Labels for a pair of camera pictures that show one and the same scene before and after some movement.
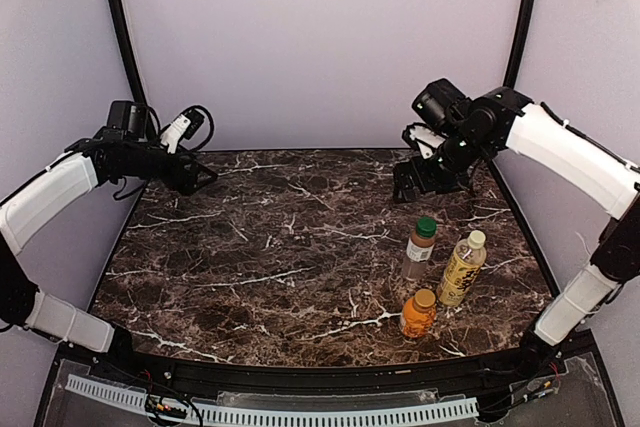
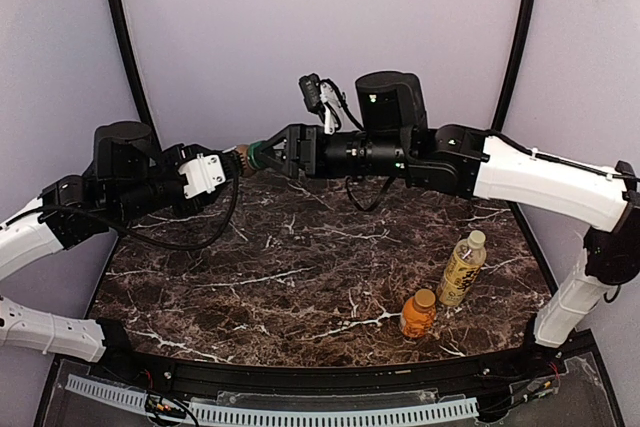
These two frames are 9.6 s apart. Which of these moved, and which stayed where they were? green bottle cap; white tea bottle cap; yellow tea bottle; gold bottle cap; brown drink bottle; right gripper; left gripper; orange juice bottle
Moved: brown drink bottle; left gripper; green bottle cap; right gripper
Stayed: white tea bottle cap; yellow tea bottle; orange juice bottle; gold bottle cap
